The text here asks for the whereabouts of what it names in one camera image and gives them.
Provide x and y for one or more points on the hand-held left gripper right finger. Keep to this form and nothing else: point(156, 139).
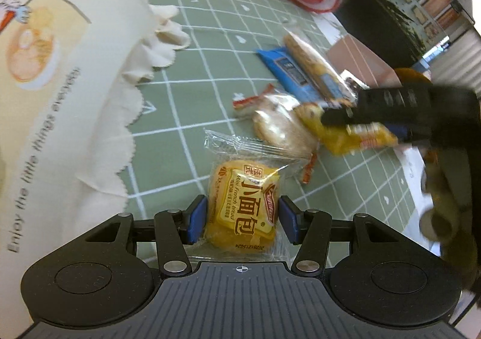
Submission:
point(288, 220)

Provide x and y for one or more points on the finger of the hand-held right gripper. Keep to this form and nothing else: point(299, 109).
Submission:
point(340, 116)

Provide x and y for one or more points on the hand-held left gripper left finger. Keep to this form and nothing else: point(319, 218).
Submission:
point(197, 218)

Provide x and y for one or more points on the yellow snack packet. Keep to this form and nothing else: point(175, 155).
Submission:
point(338, 140)

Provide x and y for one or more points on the yellow mini bread packet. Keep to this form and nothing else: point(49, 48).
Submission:
point(240, 203)

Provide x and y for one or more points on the pink cardboard box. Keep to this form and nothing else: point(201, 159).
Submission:
point(359, 60)

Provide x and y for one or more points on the round cracker packet red edges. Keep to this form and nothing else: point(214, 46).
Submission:
point(282, 128)

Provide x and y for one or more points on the long clear cookie packet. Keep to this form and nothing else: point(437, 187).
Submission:
point(312, 57)

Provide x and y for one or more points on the blue snack packet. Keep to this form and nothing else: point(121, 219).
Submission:
point(287, 72)

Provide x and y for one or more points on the white paper sheet with script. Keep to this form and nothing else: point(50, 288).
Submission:
point(411, 181)
point(330, 28)

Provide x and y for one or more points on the dark cabinet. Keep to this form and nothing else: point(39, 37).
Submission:
point(359, 12)

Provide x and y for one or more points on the green checked tablecloth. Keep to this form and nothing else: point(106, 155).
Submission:
point(210, 60)

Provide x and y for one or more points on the cream scalloped printed cloth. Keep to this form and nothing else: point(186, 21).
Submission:
point(75, 60)

